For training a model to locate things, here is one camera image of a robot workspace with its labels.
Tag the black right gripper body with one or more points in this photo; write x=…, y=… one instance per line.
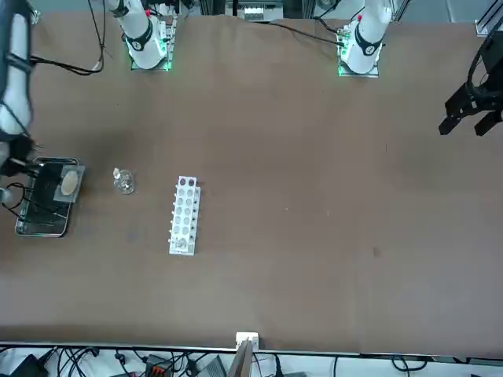
x=19, y=151

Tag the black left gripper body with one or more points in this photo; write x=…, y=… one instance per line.
x=494, y=63

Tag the glass alcohol lamp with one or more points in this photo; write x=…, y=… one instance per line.
x=124, y=184

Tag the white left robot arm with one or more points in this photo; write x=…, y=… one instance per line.
x=365, y=43

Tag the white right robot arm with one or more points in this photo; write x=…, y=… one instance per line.
x=17, y=78

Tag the stainless steel tray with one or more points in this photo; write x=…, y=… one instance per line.
x=47, y=220

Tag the white test tube rack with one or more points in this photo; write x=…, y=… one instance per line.
x=182, y=220

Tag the black and orange adapter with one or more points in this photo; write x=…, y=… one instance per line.
x=159, y=367

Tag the aluminium frame bracket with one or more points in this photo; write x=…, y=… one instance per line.
x=485, y=23
x=35, y=15

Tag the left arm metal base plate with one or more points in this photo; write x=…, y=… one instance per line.
x=342, y=72

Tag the aluminium camera post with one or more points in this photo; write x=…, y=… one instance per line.
x=247, y=345

